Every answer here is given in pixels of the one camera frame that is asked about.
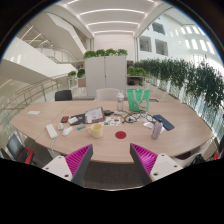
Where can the flat round red coaster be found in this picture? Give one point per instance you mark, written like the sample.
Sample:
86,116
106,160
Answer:
120,134

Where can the black wallet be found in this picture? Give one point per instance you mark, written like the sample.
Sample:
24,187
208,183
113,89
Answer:
79,117

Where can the red and black phone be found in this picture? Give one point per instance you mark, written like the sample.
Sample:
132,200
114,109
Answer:
64,119

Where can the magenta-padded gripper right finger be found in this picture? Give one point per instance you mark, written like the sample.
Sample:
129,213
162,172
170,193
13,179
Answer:
145,158

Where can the white paper sheets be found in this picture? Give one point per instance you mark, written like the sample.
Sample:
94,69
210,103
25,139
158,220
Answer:
148,125

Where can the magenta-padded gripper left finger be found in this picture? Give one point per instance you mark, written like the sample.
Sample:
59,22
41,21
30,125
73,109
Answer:
78,159

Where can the small green plant row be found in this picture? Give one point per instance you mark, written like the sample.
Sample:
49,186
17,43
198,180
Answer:
105,52

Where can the white cabinet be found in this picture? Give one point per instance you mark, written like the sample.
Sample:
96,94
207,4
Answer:
105,76

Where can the white power strip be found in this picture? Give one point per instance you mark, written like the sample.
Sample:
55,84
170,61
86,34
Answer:
51,131

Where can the white paper slip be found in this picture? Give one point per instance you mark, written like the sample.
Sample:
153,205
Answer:
33,112

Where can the tall green plant hedge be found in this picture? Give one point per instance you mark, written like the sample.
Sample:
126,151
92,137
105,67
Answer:
186,80

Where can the blue marker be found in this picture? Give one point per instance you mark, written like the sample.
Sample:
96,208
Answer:
81,127

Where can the black charger block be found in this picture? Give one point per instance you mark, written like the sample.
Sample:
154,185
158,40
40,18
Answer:
108,112

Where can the clear shaker bottle white lid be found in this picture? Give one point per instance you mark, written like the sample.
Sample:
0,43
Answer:
120,101

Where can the colourful sticker sheet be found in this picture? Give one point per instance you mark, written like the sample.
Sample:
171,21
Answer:
111,121

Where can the wooden handrail glass railing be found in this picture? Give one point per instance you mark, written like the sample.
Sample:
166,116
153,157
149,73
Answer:
30,91

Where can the small white device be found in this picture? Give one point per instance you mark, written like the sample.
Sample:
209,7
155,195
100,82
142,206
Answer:
60,126

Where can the lilac drink bottle black cap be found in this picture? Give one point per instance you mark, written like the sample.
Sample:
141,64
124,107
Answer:
156,129

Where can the black chair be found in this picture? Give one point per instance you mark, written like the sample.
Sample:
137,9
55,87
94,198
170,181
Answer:
63,95

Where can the green tote bag cat print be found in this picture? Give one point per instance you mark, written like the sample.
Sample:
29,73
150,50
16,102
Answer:
137,99

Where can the pale yellow mug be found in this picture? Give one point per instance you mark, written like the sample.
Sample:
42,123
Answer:
96,130

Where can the green shelf planter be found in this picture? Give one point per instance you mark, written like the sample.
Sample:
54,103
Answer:
136,71

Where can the red bag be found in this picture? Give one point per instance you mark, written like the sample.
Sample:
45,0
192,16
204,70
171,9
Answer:
27,155

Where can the ceiling light strips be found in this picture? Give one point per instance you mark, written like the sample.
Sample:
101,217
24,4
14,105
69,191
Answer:
111,20

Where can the open printed booklet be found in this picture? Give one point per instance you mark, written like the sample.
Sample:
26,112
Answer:
94,115

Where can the dark blue keyboard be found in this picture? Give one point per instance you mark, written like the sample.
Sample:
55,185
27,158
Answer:
164,122

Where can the white computer mouse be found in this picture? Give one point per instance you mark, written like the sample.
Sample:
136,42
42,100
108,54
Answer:
67,130

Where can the small white box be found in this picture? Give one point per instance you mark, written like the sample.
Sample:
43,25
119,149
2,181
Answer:
72,120

